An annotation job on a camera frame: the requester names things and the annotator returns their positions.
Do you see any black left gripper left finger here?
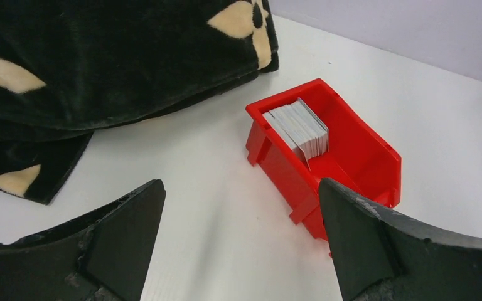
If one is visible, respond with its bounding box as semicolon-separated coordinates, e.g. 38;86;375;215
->
0;179;166;300

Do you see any stack of credit cards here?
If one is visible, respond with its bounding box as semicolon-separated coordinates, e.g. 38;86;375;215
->
263;98;329;169

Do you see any red plastic bin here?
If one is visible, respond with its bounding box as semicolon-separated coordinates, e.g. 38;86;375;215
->
245;78;402;240

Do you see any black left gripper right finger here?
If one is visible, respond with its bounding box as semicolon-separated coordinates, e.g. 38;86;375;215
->
319;178;482;300

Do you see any black blanket with beige flowers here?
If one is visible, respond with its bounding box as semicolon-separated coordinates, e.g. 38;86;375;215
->
0;1;279;205

